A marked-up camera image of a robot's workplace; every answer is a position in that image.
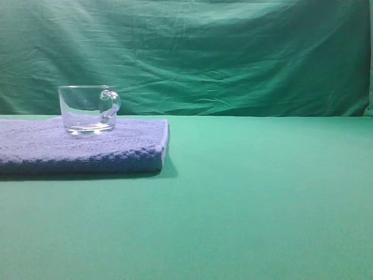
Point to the transparent glass cup with handle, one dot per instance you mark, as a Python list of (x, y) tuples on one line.
[(89, 109)]

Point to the folded blue towel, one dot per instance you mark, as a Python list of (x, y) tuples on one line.
[(35, 147)]

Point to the green fabric backdrop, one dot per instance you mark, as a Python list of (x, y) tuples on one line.
[(199, 58)]

